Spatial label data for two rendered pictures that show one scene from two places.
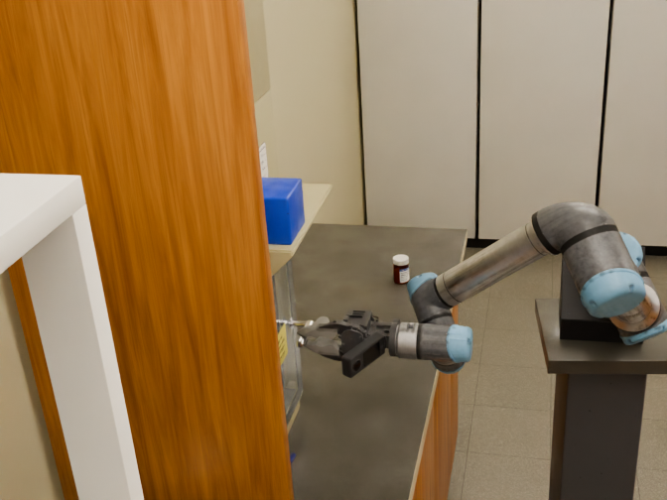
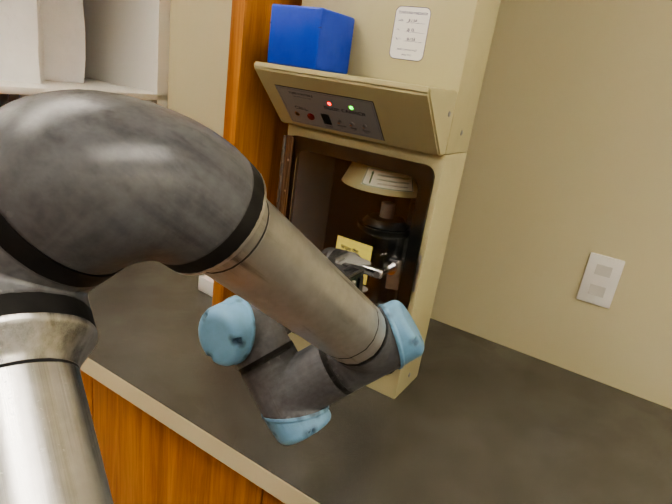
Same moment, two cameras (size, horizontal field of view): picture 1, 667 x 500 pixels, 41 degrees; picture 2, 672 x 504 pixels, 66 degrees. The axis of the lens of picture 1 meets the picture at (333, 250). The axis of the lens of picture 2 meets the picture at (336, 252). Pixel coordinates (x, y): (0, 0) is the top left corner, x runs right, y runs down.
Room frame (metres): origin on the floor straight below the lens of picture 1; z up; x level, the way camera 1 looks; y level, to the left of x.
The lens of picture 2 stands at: (1.80, -0.75, 1.51)
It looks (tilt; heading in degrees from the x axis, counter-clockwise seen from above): 19 degrees down; 105
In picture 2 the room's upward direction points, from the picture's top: 8 degrees clockwise
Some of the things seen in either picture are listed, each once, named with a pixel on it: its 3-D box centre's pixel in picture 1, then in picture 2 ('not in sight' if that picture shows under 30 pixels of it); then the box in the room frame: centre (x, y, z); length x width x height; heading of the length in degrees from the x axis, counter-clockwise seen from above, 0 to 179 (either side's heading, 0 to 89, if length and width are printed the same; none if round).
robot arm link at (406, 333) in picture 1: (407, 338); not in sight; (1.57, -0.14, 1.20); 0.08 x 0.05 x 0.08; 166
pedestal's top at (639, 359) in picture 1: (602, 333); not in sight; (1.99, -0.70, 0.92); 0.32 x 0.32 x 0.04; 83
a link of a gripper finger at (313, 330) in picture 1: (320, 324); (355, 261); (1.62, 0.04, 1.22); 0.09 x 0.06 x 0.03; 76
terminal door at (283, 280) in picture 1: (275, 353); (340, 254); (1.57, 0.13, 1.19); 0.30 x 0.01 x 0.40; 165
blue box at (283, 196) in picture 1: (270, 210); (311, 40); (1.47, 0.11, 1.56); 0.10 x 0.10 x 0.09; 76
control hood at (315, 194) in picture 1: (287, 237); (347, 107); (1.56, 0.09, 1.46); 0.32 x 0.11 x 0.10; 166
